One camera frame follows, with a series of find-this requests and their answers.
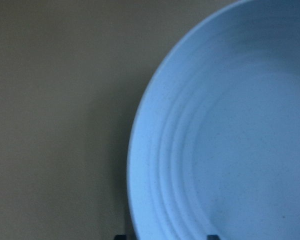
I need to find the blue round plate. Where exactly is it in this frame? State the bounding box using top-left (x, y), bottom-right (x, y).
top-left (127, 0), bottom-right (300, 240)

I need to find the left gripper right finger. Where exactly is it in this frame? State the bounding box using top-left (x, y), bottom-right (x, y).
top-left (206, 234), bottom-right (219, 240)

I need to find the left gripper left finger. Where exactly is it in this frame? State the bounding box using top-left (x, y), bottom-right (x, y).
top-left (114, 234), bottom-right (128, 240)

